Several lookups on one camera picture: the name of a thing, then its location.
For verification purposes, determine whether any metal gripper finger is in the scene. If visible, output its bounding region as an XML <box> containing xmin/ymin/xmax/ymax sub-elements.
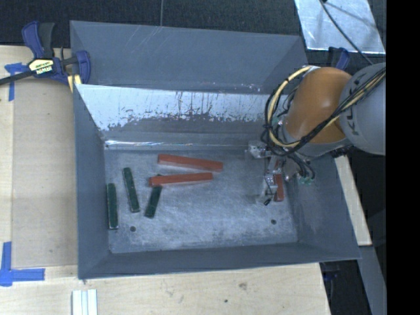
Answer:
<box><xmin>262</xmin><ymin>174</ymin><xmax>277</xmax><ymax>207</ymax></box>

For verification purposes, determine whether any red-brown block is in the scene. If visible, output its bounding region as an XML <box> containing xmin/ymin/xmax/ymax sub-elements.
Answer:
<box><xmin>274</xmin><ymin>173</ymin><xmax>286</xmax><ymax>203</ymax></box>
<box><xmin>157</xmin><ymin>153</ymin><xmax>224</xmax><ymax>173</ymax></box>
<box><xmin>148</xmin><ymin>171</ymin><xmax>215</xmax><ymax>188</ymax></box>

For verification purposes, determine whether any grey metal bin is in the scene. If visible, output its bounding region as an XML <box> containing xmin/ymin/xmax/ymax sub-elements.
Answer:
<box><xmin>68</xmin><ymin>20</ymin><xmax>362</xmax><ymax>280</ymax></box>

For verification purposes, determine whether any dark green flat block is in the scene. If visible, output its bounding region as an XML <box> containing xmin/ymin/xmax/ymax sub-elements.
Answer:
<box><xmin>121</xmin><ymin>167</ymin><xmax>141</xmax><ymax>214</ymax></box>
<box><xmin>105</xmin><ymin>182</ymin><xmax>120</xmax><ymax>231</ymax></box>
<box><xmin>144</xmin><ymin>184</ymin><xmax>163</xmax><ymax>220</ymax></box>

